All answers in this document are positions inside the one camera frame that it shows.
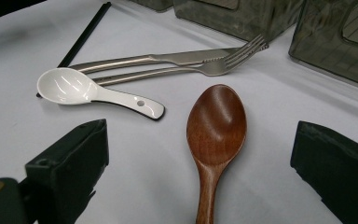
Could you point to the steel table knife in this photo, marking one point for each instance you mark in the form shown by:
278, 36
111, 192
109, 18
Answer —
183, 58

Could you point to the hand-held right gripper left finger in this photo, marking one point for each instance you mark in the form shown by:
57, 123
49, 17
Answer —
65, 168

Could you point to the translucent grey plastic bin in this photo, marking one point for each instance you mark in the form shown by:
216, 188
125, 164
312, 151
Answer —
245, 21
329, 53
155, 3

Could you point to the white ceramic spoon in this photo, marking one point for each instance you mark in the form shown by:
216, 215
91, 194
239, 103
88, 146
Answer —
65, 85

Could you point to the brown wooden spoon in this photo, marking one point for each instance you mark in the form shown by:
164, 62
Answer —
216, 124

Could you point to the steel fork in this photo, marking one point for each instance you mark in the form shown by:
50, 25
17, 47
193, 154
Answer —
217, 67

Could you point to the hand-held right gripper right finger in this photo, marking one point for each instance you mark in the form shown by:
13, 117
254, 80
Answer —
341, 168

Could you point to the black chopstick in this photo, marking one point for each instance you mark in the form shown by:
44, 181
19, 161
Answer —
84, 35

